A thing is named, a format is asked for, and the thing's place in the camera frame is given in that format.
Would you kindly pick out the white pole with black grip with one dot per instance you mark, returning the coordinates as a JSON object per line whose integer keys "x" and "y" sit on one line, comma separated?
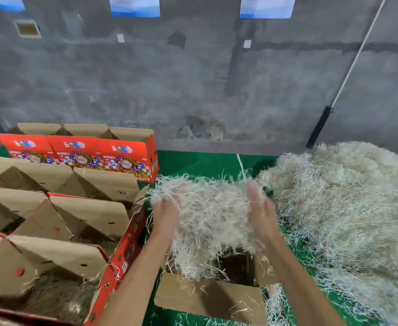
{"x": 318, "y": 127}

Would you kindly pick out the pile of shredded paper filler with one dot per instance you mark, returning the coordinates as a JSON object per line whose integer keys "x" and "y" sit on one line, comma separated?
{"x": 348, "y": 214}

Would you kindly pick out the person's right forearm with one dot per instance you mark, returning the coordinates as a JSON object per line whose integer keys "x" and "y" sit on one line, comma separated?
{"x": 301, "y": 288}

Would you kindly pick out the yellow framed wall plate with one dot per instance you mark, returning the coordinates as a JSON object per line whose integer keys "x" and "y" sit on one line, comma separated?
{"x": 27, "y": 28}

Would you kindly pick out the person's right hand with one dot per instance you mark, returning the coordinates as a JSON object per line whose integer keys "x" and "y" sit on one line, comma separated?
{"x": 263, "y": 217}

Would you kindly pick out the group of red fruit boxes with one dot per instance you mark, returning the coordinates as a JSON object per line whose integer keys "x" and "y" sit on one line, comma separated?
{"x": 83, "y": 149}

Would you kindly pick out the handful of shredded paper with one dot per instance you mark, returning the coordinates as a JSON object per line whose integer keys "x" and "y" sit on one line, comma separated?
{"x": 90, "y": 242}
{"x": 50, "y": 295}
{"x": 209, "y": 220}

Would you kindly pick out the person's left forearm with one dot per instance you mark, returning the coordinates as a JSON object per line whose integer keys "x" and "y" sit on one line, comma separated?
{"x": 131, "y": 288}

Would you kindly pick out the person's left hand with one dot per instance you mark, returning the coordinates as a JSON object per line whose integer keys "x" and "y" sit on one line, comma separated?
{"x": 165, "y": 217}

